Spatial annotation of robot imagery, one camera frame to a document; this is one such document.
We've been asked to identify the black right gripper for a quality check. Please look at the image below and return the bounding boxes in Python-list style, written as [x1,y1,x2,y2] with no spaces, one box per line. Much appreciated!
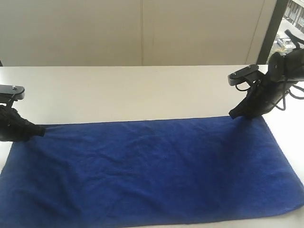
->
[228,82,285,119]

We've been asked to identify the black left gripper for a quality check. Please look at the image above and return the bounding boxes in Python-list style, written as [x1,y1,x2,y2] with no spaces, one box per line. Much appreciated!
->
[0,105,46,142]

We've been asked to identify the blue towel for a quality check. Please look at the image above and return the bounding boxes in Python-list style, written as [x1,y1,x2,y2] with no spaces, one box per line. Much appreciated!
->
[0,116,304,228]

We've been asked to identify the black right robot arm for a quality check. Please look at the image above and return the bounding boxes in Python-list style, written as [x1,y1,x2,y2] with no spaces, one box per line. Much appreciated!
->
[228,48,304,119]

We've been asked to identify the black window frame post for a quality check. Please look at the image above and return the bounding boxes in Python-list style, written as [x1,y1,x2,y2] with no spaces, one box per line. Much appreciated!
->
[256,0,288,65]

